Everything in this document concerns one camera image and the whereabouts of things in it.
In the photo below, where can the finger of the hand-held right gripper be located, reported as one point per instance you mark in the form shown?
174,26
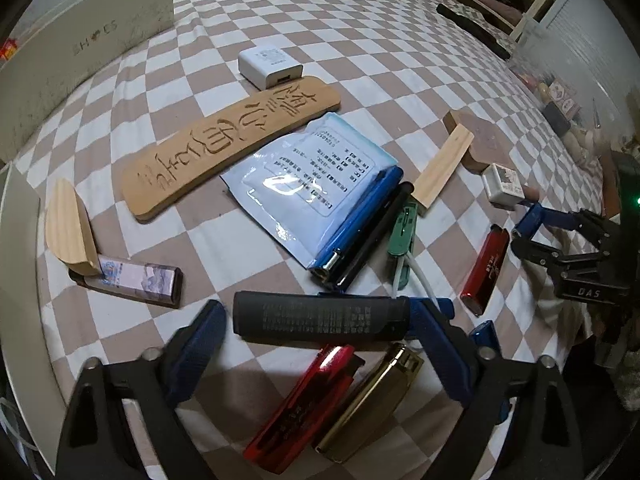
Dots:
530,251
537,217

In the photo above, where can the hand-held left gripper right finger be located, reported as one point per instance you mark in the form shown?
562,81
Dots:
440,355

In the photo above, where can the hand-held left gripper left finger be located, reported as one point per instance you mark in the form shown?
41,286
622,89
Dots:
195,355

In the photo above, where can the small white printed cube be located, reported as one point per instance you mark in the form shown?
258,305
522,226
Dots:
502,187

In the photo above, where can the shallow white box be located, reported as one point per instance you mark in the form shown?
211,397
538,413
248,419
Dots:
22,310

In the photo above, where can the blue lighter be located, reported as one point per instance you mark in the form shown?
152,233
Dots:
367,215
485,336

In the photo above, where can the red lighter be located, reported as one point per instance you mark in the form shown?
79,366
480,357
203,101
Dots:
485,272
300,410

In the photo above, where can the gold lighter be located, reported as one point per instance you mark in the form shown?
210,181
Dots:
370,405

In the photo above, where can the printed lipstick tube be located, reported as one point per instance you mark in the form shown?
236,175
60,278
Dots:
140,282

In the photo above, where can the long wooden block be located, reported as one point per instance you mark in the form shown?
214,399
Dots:
442,172

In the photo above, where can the green clothespin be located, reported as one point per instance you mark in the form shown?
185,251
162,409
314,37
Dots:
402,230

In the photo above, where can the slim black lighter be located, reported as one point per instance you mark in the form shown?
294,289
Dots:
380,232

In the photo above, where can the clear plastic storage bin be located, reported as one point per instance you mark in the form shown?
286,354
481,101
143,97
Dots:
570,70

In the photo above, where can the half-round wooden block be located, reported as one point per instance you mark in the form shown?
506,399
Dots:
70,230

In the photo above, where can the black sock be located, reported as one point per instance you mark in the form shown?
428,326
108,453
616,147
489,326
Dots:
472,27

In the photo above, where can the carved wooden plaque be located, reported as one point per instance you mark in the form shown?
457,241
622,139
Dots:
225,150

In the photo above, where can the blue white sachet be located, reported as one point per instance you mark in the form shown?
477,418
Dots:
310,175

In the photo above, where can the checked bed sheet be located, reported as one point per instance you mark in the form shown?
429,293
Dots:
350,35

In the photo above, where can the white charger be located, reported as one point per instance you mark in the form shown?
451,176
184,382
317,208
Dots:
270,66

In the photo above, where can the white shoe box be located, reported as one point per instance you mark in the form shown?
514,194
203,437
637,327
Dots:
75,45

